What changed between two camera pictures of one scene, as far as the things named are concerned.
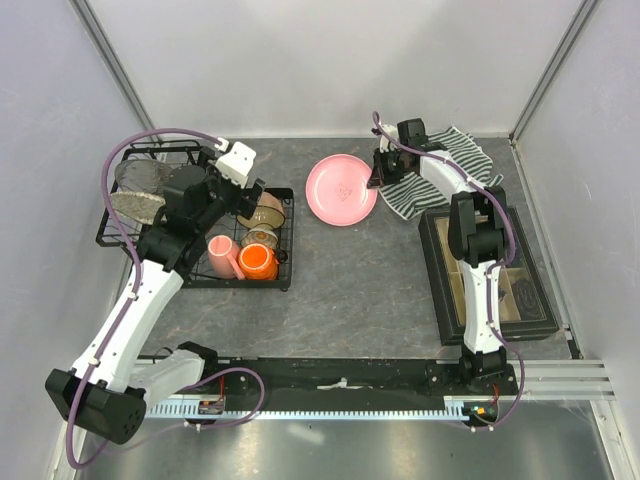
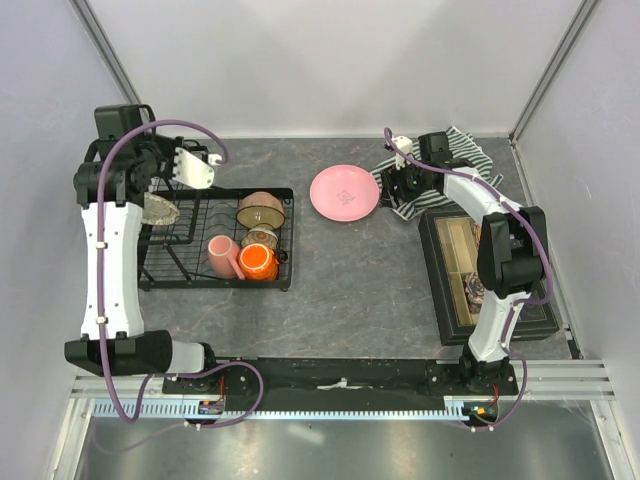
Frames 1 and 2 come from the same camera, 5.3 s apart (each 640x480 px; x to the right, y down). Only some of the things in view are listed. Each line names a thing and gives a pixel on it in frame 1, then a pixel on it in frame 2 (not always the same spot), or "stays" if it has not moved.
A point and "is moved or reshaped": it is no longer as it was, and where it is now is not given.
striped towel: x=414 y=194 stays
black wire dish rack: x=249 y=251 stays
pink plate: x=337 y=190 is moved or reshaped
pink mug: x=223 y=254 stays
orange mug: x=258 y=262 stays
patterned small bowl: x=260 y=236 stays
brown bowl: x=269 y=211 stays
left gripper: x=242 y=205 -> x=170 y=144
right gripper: x=379 y=176 -> x=391 y=177
